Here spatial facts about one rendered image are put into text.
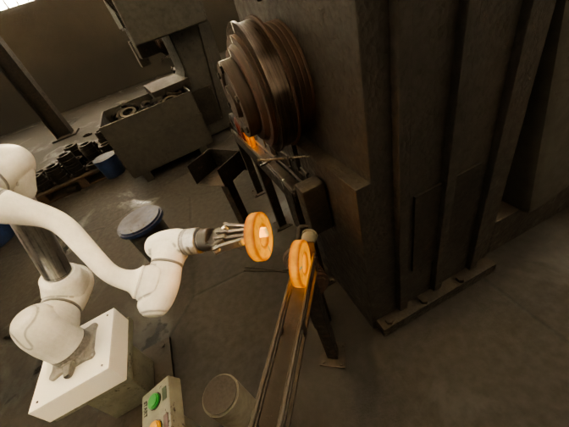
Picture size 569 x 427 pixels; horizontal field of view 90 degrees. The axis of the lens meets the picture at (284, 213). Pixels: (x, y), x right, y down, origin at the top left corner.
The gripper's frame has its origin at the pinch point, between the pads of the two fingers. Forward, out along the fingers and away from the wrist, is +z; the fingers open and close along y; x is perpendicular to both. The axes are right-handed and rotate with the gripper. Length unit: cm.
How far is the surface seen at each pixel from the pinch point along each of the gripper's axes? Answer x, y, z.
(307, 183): -5.1, -29.6, 12.5
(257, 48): 43, -35, 9
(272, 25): 46, -48, 12
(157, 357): -78, 7, -91
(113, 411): -70, 34, -95
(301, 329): -15.1, 23.6, 12.5
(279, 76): 34.0, -31.8, 13.9
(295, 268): -9.6, 7.3, 10.5
